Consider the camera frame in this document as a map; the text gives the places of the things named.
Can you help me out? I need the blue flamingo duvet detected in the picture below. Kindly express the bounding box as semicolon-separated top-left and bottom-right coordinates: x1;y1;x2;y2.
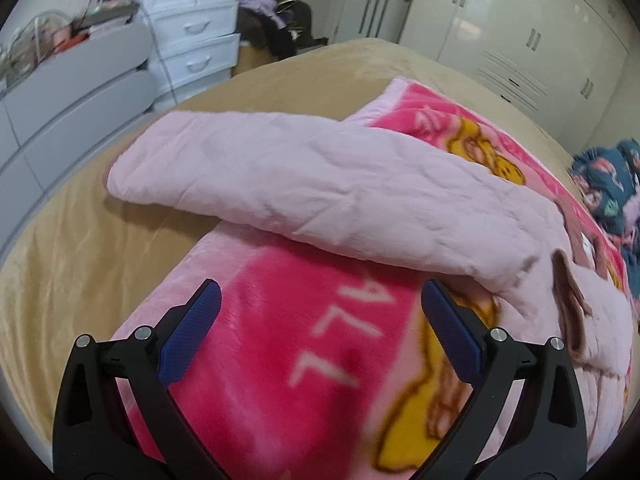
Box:
570;139;639;307

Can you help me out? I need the grey low cabinet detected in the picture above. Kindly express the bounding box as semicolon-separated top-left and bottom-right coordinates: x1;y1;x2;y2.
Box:
1;24;157;246

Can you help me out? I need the white door with bags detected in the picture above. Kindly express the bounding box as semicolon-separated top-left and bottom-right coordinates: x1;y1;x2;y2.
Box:
326;0;426;47

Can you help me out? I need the white wardrobe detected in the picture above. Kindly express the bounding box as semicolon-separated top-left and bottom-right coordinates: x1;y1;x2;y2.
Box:
399;0;634;153

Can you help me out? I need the white drawer chest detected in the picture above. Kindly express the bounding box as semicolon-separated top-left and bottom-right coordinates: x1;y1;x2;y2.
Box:
132;0;240;102

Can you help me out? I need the pink bear fleece blanket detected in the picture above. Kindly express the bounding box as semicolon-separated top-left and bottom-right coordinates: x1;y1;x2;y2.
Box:
118;77;634;479

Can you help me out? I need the dark clothes pile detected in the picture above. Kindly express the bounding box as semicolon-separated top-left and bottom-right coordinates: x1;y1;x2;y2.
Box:
236;0;329;61

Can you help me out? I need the tan bed cover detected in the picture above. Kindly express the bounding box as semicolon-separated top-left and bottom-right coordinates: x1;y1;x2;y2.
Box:
1;39;572;444

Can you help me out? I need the pink quilted jacket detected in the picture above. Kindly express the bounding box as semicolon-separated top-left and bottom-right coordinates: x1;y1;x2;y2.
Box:
105;110;632;460

